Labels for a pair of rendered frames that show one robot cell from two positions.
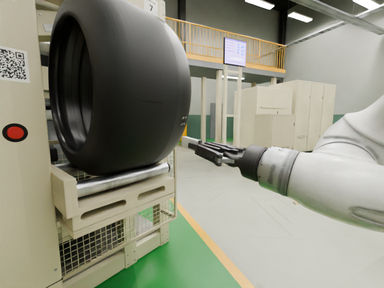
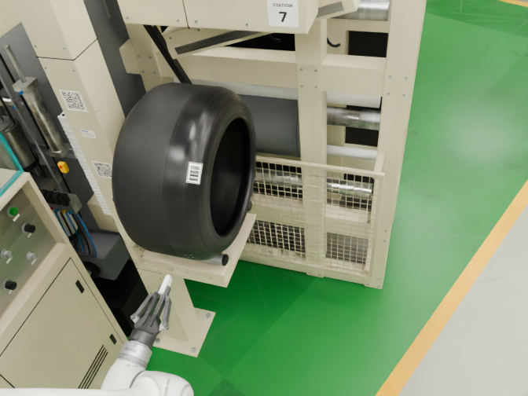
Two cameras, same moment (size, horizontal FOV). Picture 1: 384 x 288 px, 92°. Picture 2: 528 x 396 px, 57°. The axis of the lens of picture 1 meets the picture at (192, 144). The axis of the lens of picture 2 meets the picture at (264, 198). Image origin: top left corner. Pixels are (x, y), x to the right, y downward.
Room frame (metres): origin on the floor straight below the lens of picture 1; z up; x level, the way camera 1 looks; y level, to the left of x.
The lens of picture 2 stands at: (0.55, -1.00, 2.31)
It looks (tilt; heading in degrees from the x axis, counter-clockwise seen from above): 45 degrees down; 72
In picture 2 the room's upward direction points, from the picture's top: 7 degrees counter-clockwise
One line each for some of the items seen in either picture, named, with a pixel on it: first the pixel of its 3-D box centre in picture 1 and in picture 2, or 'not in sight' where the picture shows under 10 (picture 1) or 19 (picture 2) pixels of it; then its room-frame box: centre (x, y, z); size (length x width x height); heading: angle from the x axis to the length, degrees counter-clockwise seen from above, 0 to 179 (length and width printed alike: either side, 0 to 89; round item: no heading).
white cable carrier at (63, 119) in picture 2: not in sight; (91, 166); (0.41, 0.51, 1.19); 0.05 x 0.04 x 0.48; 49
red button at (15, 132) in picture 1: (15, 132); not in sight; (0.45, 0.43, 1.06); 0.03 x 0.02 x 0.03; 139
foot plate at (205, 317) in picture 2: not in sight; (183, 328); (0.49, 0.48, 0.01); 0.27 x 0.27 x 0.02; 49
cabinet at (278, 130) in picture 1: (274, 138); not in sight; (4.96, -2.20, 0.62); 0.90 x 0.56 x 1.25; 115
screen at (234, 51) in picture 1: (235, 52); not in sight; (4.42, -0.97, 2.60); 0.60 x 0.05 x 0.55; 115
